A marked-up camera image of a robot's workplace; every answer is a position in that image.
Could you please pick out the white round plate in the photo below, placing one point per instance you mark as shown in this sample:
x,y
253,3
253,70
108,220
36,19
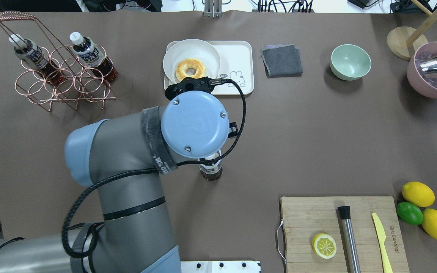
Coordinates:
x,y
191,48

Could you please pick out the wooden cutting board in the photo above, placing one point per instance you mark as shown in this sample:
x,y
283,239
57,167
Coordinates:
x,y
305,217

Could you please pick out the mint green bowl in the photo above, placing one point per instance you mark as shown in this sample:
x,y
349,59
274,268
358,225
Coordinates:
x,y
350,62

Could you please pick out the green lime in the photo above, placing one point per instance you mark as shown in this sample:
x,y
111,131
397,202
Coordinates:
x,y
409,213

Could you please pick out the yellow plastic knife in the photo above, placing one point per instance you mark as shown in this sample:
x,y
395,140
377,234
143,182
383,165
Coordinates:
x,y
381,236

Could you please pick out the half lemon slice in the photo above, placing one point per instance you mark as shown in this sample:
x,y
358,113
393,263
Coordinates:
x,y
324,245

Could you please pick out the tea bottle rack slot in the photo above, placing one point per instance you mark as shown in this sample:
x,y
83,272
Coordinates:
x,y
212,171
93,58
33,56

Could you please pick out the wooden mug tree stand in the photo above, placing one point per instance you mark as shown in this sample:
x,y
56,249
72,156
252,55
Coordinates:
x,y
404,41

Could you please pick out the aluminium frame post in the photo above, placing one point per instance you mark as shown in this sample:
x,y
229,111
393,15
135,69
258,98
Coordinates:
x,y
212,8

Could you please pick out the cream serving tray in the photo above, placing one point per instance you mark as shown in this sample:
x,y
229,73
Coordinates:
x,y
236,63

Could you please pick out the tea bottle front rack slot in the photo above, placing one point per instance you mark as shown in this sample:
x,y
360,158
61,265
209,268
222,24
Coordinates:
x,y
93,58

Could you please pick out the copper wire bottle rack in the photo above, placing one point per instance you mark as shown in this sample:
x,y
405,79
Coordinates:
x,y
79,85

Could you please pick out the glazed donut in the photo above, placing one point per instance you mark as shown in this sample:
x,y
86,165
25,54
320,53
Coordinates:
x,y
190,63

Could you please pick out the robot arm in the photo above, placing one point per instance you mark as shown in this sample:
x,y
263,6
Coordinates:
x,y
120,223

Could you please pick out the pink bowl with ice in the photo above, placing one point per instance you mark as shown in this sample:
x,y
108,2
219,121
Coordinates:
x,y
424,86

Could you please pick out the tea bottle top rack slot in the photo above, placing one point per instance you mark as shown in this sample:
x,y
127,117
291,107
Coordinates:
x,y
33,56

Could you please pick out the yellow lemon near board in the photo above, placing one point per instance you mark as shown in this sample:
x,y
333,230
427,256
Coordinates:
x,y
418,193

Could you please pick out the grey folded cloth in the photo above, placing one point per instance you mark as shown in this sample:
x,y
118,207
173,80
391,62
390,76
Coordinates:
x,y
282,60

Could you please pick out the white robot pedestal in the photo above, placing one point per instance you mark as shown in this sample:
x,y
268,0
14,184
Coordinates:
x,y
225,266

